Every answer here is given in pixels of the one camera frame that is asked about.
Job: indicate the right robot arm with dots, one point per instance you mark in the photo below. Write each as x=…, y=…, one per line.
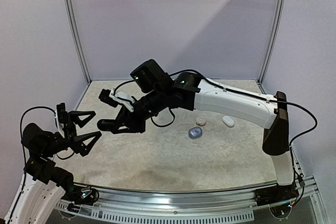
x=192, y=91

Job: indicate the right aluminium frame post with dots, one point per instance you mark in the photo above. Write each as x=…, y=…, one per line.
x=272, y=40

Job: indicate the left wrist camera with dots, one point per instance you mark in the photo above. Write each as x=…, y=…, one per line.
x=61, y=118

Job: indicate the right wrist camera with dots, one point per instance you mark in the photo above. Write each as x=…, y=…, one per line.
x=114, y=98

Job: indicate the pink charging case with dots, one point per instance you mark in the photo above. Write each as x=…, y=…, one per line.
x=200, y=121

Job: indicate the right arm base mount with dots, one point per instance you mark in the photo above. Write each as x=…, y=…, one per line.
x=277, y=194

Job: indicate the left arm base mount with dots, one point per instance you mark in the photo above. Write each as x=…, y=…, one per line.
x=82, y=195

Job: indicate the aluminium front rail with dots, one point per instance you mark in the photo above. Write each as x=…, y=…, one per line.
x=238, y=205

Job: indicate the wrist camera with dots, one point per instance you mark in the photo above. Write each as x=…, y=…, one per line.
x=61, y=118
x=114, y=98

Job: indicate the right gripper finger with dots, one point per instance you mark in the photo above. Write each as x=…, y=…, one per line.
x=120, y=129
x=122, y=115

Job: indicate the white charging case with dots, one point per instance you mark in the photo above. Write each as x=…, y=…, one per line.
x=228, y=121

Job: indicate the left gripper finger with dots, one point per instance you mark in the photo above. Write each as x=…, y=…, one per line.
x=81, y=118
x=84, y=143

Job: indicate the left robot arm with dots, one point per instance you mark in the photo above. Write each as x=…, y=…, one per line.
x=43, y=183

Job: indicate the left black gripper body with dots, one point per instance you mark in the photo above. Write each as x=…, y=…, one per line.
x=70, y=130

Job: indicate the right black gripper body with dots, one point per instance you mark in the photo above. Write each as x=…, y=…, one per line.
x=132, y=116

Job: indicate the black charging case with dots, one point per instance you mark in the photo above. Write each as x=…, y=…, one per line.
x=107, y=125

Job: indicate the purple charging case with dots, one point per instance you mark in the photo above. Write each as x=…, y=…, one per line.
x=195, y=132

